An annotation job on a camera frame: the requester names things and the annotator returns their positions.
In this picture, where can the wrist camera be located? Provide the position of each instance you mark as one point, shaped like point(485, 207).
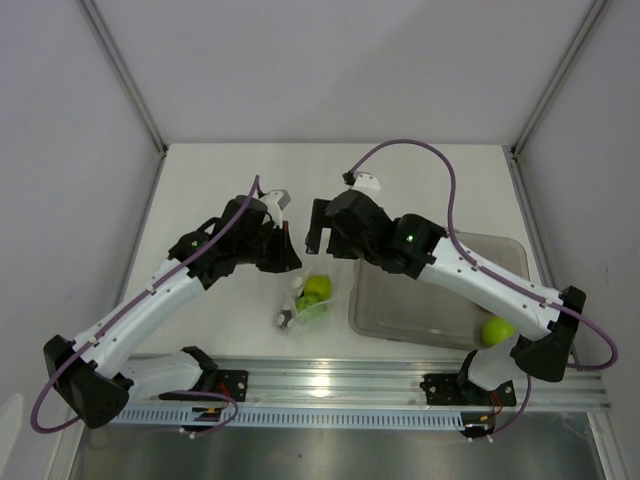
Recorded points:
point(363, 182)
point(276, 202)

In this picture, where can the left black base bracket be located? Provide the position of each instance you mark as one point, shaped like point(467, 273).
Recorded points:
point(231, 383)

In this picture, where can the black base bracket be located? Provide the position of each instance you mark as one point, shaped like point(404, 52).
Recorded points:
point(449, 389)
point(231, 383)

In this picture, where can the right black base bracket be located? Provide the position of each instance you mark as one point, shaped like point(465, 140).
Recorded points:
point(449, 389)

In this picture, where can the green apple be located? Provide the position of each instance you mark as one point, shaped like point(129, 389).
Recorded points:
point(496, 330)

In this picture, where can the aluminium mounting rail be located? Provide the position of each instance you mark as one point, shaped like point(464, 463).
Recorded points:
point(388, 384)

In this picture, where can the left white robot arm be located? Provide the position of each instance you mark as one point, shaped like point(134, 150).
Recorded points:
point(94, 372)

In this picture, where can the purple eggplant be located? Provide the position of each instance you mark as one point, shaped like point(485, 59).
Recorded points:
point(284, 318)

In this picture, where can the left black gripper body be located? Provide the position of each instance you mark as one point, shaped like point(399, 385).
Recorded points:
point(258, 250)

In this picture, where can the right aluminium frame post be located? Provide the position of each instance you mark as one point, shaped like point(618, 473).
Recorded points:
point(571, 53)

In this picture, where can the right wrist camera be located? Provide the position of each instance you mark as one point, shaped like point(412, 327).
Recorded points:
point(363, 182)

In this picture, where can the green pear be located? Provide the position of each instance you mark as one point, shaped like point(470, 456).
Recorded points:
point(318, 285)

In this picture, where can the clear plastic food bin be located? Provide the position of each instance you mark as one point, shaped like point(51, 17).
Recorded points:
point(398, 308)

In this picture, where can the white slotted cable duct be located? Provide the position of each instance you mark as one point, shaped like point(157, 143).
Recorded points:
point(194, 416)

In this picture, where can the green bumpy lime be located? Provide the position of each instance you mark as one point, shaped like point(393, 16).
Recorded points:
point(307, 301)

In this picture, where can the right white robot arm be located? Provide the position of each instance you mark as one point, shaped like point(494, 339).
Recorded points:
point(545, 320)

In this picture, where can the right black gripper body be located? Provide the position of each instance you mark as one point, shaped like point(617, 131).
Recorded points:
point(353, 249)

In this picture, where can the left aluminium frame post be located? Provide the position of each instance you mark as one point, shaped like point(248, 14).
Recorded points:
point(116, 61)

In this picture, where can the aluminium frame post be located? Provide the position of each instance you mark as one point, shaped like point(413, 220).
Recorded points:
point(116, 61)
point(571, 53)

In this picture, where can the polka dot zip top bag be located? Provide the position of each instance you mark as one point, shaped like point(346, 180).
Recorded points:
point(308, 317)

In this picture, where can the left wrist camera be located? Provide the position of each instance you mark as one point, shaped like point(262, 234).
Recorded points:
point(276, 202)

